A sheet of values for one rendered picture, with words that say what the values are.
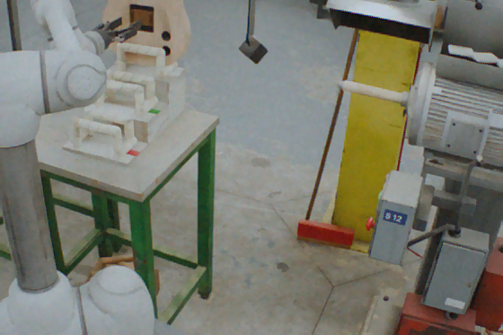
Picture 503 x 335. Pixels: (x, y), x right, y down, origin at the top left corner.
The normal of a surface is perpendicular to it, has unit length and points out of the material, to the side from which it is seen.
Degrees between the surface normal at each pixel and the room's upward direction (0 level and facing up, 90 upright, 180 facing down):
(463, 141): 90
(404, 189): 0
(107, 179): 0
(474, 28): 90
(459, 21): 90
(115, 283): 9
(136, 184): 0
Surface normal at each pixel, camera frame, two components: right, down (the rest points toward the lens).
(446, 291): -0.37, 0.45
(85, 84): 0.48, 0.22
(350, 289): 0.05, -0.86
